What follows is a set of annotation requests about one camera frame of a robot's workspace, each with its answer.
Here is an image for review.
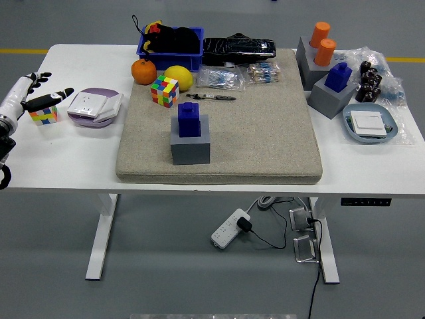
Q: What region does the white cover plate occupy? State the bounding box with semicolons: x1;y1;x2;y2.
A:
92;94;124;124

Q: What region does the orange cylinder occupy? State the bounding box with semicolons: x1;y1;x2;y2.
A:
313;38;337;67
309;21;331;49

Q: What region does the white switch panel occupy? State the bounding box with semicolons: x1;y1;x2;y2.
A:
351;111;388;137

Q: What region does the yellow lemon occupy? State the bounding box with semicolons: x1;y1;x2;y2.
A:
163;65;194;92

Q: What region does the black plug with cable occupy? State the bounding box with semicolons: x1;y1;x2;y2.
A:
305;217;323;319

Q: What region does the bag of blue resistors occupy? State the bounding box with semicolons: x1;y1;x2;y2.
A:
195;64;246;92

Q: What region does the white table leg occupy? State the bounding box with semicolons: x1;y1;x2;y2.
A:
307;197;341;284
85;193;120;281

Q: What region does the black power adapter with cable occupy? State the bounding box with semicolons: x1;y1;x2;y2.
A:
236;199;288;250

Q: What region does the light blue dish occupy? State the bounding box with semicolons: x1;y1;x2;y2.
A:
342;102;399;145

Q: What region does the pastel colourful puzzle cube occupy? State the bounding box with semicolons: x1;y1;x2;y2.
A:
28;105;58;126

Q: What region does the clear bag of blue parts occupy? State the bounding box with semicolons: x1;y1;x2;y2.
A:
333;46;408;107

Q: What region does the bag of brown resistors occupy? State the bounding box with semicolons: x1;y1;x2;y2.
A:
246;61;283;84

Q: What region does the tall grey holder block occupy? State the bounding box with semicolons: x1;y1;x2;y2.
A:
295;35;333;91

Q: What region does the bright colourful puzzle cube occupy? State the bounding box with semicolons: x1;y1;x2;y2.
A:
150;75;181;109

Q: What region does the clear metal stand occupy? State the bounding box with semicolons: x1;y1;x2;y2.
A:
288;207;316;233
292;235;320;265

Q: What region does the black table control panel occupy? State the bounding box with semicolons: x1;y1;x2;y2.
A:
340;197;392;207

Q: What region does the orange fruit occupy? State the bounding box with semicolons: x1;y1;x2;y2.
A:
131;58;157;86

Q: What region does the black plastic-wrapped package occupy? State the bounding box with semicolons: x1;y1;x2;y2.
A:
201;32;278;66

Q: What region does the black fabric pouch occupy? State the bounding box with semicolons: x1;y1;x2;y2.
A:
145;25;202;54

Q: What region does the black silver pen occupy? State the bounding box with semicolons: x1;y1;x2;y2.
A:
185;93;237;102

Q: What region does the yellow red tool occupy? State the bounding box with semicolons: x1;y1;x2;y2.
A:
142;20;163;54

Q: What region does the grey square seal holder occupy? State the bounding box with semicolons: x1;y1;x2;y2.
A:
307;73;359;120
170;114;211;166

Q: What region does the blue seal stamp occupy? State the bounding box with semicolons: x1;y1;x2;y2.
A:
324;62;352;92
177;102;202;138

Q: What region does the beige fabric mat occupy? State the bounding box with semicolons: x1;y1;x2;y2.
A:
115;48;323;185

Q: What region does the white wall socket panel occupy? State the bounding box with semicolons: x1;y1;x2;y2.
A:
67;91;109;120

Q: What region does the black strap cord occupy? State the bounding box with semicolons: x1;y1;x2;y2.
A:
131;15;149;60

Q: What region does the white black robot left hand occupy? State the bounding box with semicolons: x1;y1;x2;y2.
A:
0;71;75;122

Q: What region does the white power strip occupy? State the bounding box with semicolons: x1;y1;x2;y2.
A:
211;208;252;249

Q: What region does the blue plastic bin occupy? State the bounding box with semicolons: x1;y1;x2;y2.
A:
135;26;205;72

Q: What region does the grey coiled cable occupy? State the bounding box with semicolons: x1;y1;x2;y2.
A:
247;195;309;213

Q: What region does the purple white tray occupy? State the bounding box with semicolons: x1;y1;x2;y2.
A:
67;87;124;129

